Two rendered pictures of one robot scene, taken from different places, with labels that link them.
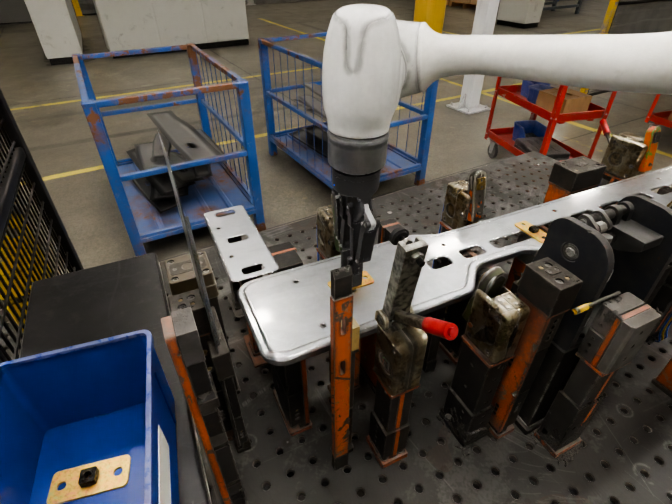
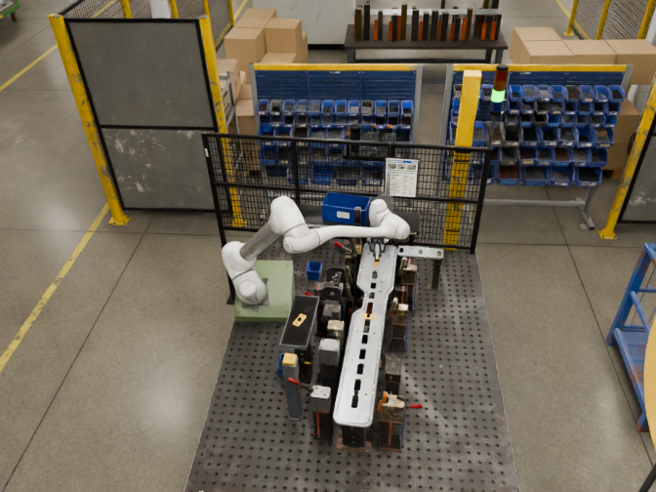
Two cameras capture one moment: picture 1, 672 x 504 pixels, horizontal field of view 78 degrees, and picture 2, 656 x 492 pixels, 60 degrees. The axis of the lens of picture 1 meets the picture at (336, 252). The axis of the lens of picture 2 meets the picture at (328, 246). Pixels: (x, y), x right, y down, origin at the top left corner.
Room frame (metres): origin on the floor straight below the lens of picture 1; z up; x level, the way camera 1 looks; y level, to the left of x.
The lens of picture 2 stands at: (1.97, -2.41, 3.34)
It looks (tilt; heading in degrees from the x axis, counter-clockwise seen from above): 39 degrees down; 126
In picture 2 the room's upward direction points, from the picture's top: 2 degrees counter-clockwise
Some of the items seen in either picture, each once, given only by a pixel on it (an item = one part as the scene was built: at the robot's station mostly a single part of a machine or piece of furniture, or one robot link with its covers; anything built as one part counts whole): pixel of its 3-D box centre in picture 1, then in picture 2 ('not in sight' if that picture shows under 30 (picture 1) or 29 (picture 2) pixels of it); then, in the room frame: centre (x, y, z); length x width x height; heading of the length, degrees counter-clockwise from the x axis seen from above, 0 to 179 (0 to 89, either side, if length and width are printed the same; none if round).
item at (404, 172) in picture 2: not in sight; (400, 177); (0.45, 0.51, 1.30); 0.23 x 0.02 x 0.31; 25
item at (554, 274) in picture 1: (519, 358); not in sight; (0.50, -0.34, 0.91); 0.07 x 0.05 x 0.42; 25
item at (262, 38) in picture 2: not in sight; (270, 63); (-2.96, 3.17, 0.52); 1.20 x 0.80 x 1.05; 117
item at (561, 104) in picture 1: (547, 112); not in sight; (3.21, -1.63, 0.49); 0.81 x 0.47 x 0.97; 14
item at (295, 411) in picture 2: not in sight; (292, 389); (0.70, -1.04, 0.92); 0.08 x 0.08 x 0.44; 25
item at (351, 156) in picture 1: (357, 148); not in sight; (0.59, -0.03, 1.29); 0.09 x 0.09 x 0.06
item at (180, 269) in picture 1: (206, 333); (399, 252); (0.59, 0.27, 0.88); 0.08 x 0.08 x 0.36; 25
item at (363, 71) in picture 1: (363, 69); (379, 213); (0.61, -0.04, 1.39); 0.13 x 0.11 x 0.16; 164
